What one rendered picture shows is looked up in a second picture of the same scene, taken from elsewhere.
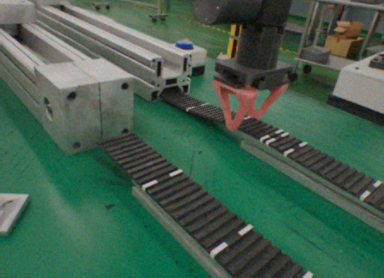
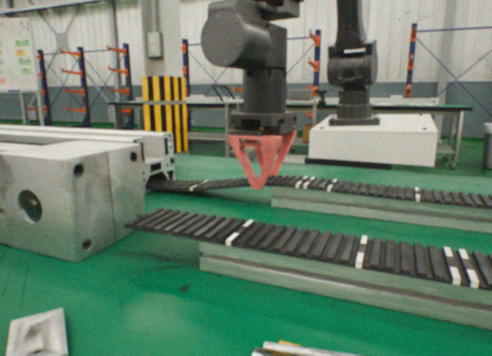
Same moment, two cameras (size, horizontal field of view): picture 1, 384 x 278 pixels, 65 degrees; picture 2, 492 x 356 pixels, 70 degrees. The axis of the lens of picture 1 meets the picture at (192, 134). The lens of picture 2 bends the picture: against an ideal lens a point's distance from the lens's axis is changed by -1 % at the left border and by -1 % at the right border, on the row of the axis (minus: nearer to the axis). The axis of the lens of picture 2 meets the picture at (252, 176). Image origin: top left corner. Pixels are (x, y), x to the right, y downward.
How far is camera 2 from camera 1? 0.16 m
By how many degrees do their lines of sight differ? 27
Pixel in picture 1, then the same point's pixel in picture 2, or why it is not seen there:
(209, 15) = (228, 54)
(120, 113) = (132, 193)
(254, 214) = not seen: hidden behind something
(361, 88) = (332, 144)
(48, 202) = (96, 310)
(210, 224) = (328, 247)
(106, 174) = (149, 263)
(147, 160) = (206, 222)
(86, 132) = (97, 223)
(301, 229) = not seen: hidden behind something
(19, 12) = not seen: outside the picture
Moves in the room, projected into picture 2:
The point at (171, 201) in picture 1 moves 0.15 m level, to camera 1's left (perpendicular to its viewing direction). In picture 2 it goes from (271, 242) to (57, 280)
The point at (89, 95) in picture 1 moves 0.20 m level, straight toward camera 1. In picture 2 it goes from (98, 169) to (244, 224)
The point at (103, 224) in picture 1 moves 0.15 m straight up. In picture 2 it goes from (193, 305) to (184, 90)
